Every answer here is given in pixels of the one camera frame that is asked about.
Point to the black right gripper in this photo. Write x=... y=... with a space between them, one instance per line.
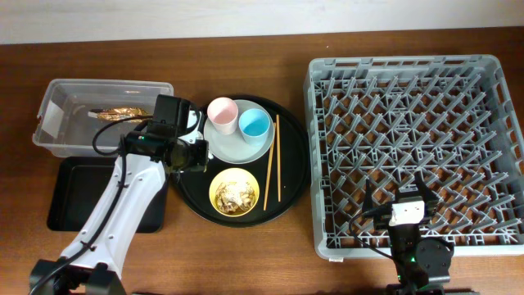
x=430 y=199

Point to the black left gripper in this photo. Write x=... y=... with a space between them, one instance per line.
x=201 y=158

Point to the yellow bowl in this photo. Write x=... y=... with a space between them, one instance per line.
x=233 y=175

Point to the food scraps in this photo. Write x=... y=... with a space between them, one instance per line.
x=234 y=197

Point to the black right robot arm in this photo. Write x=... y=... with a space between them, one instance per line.
x=422 y=264

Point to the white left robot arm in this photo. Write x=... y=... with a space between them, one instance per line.
x=96 y=256

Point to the grey plastic dishwasher rack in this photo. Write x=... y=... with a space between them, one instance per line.
x=449 y=118

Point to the clear plastic waste bin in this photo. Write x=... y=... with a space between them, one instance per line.
x=66 y=129

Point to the pink cup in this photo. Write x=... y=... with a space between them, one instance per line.
x=223 y=114

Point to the gold foil wrapper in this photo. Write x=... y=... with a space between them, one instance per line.
x=133 y=114

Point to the grey round plate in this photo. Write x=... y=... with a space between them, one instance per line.
x=233 y=148

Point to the light blue cup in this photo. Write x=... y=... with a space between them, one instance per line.
x=254 y=125

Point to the left wooden chopstick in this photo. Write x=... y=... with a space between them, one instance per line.
x=269 y=169

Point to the wooden chopstick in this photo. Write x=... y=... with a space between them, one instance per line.
x=279 y=173
x=269 y=169

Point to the right wooden chopstick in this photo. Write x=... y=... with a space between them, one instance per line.
x=279 y=173

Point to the black rectangular tray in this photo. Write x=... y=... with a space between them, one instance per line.
x=79 y=185

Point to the black round tray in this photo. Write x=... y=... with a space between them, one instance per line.
x=194 y=186

